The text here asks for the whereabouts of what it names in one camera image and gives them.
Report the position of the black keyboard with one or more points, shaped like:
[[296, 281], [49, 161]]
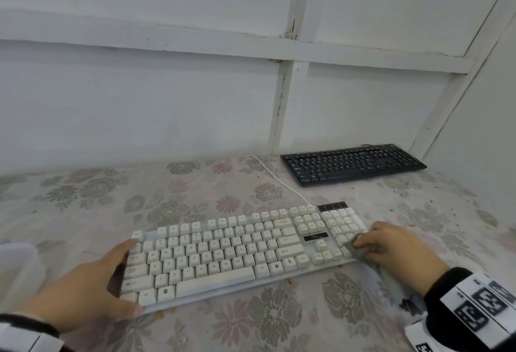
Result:
[[350, 164]]

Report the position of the clear plastic container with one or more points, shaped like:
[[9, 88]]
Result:
[[20, 271]]

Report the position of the white keyboard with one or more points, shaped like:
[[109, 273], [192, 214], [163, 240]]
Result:
[[221, 255]]

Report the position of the floral tablecloth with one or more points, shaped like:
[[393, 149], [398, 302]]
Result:
[[403, 202]]

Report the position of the white marker right wristband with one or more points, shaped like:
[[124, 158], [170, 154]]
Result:
[[479, 303]]

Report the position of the white marker wristband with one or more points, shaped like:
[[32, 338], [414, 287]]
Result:
[[24, 339], [479, 303]]

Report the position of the person's right hand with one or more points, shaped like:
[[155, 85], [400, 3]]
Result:
[[407, 255]]

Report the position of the white marker left wristband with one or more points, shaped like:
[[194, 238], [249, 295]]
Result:
[[24, 339]]

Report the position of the person's right forearm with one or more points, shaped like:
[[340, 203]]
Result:
[[439, 315]]

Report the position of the person's left hand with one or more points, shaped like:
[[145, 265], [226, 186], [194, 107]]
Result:
[[76, 295]]

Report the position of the person's left forearm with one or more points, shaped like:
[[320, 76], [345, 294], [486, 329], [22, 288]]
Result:
[[24, 319]]

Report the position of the grey fluffy cloth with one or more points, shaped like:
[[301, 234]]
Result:
[[387, 279]]

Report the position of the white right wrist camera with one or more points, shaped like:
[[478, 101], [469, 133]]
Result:
[[423, 339]]

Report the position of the white wooden frame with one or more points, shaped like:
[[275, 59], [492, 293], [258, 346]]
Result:
[[161, 37]]

